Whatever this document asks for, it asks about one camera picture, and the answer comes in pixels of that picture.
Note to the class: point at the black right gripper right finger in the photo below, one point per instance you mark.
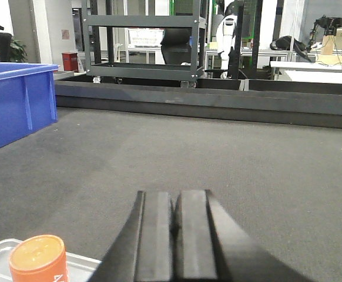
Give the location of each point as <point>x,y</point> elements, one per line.
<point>211,246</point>

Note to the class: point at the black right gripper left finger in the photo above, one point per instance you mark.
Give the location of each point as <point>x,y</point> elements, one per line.
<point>143,250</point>

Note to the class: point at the orange capacitor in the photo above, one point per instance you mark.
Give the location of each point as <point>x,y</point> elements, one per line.
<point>39,258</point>

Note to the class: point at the blue bin on conveyor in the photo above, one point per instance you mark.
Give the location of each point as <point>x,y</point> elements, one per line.
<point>27,99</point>

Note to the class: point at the silver metal tray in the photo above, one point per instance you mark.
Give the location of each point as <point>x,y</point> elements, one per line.
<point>80,268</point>

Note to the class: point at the black metal cart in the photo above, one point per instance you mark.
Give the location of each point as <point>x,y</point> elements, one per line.
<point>144,45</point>

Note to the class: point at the white table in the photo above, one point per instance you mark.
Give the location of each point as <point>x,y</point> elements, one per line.
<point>307,72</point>

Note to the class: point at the red box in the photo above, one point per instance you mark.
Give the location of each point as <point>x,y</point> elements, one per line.
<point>70,61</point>

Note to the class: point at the white humanoid robot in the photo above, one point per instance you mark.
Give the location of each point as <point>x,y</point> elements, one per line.
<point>226,35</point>

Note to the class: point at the black conveyor side frame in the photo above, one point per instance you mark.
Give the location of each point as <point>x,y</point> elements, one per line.
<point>283,107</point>

